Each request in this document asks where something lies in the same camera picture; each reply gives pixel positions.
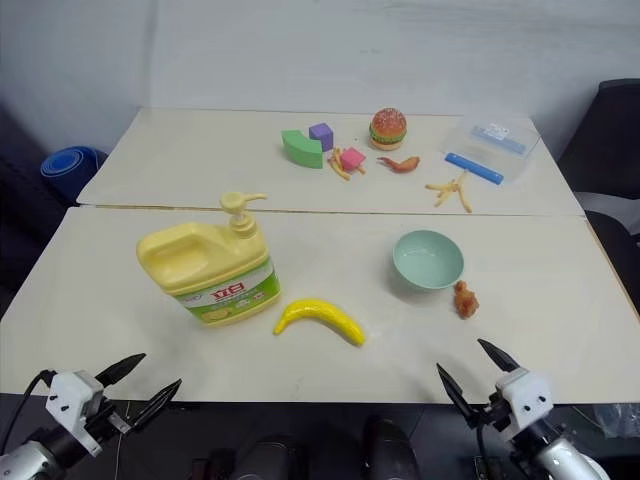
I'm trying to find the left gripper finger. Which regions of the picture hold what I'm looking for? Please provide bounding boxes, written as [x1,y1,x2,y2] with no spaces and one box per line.
[94,353,148,387]
[124,378,184,434]

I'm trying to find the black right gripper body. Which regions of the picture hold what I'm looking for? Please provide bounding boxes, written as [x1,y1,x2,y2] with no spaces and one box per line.
[467,387,514,441]

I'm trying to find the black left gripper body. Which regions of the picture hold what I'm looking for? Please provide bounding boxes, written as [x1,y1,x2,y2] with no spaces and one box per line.
[83,387,135,444]

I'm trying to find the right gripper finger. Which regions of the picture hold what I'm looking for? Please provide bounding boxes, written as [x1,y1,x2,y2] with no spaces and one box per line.
[476,338,520,375]
[435,362,482,429]

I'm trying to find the mint green bowl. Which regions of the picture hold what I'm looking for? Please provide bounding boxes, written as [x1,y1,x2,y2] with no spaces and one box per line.
[391,229,466,292]

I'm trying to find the yellow detergent bottle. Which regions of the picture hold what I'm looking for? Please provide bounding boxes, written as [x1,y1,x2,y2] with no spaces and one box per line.
[135,192,283,329]

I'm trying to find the toy fried chicken piece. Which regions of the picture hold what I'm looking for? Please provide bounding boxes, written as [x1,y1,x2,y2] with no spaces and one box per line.
[452,279,482,320]

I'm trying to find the crumpled clear plastic bag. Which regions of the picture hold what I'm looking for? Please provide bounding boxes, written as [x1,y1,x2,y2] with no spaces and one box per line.
[591,401,640,442]

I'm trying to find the yellow toy banana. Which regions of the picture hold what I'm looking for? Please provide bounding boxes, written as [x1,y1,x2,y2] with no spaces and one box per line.
[272,297,368,347]

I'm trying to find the toy french fries bunch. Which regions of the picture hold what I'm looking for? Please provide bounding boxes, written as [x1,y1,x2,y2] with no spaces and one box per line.
[425,171,474,214]
[326,145,368,183]

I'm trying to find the blue plastic clip bar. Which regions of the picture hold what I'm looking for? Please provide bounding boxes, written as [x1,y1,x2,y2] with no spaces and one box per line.
[444,151,505,186]

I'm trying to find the blue rolled foam mat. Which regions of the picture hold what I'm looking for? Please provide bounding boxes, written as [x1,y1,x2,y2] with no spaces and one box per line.
[40,145,108,194]

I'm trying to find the clear plastic zip bag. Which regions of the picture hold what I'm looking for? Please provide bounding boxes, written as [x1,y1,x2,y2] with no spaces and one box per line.
[439,120,542,187]

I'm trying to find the toy chicken wing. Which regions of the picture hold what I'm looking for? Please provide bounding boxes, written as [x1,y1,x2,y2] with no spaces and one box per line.
[375,155,421,175]

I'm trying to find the black office chair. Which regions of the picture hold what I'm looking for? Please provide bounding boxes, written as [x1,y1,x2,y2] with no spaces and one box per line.
[556,78,640,324]

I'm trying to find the pink foam cube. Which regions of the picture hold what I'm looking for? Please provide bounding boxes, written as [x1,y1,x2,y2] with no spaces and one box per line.
[339,146,367,172]

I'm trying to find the toy hamburger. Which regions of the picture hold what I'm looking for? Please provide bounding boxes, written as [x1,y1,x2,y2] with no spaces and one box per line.
[368,107,408,152]

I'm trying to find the green foam arch block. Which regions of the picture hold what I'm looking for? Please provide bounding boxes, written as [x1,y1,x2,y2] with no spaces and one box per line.
[279,129,326,172]

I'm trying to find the purple foam cube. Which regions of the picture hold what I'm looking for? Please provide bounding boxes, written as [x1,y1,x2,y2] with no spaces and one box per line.
[308,122,335,153]

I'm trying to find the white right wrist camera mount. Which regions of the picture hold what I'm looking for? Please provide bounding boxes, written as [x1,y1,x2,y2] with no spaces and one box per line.
[493,367,554,442]

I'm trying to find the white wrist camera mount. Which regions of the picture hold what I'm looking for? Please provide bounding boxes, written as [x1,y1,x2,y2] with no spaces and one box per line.
[45,369,105,457]
[493,367,554,442]

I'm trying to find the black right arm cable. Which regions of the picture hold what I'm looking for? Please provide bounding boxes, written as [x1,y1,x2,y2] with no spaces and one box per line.
[473,424,494,480]

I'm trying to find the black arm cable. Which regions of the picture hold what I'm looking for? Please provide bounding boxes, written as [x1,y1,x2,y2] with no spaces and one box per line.
[473,424,494,480]
[21,368,57,402]

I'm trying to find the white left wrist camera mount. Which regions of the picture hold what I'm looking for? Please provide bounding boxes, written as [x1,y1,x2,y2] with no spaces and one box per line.
[45,369,105,457]

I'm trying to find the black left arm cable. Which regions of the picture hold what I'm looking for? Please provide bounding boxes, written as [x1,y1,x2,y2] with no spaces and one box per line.
[21,368,57,402]

